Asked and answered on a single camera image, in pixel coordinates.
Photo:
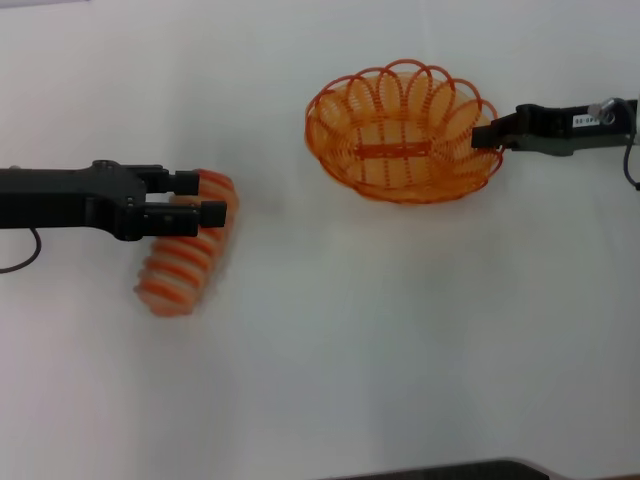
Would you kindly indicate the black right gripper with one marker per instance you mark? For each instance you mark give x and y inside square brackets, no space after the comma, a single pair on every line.
[555,131]

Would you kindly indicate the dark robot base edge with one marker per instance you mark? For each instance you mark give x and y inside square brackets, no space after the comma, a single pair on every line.
[475,472]

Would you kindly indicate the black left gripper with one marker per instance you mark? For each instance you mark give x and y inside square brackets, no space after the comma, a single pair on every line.
[65,200]

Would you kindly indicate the orange cream striped bread roll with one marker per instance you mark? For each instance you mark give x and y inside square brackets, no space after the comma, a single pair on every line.
[185,260]

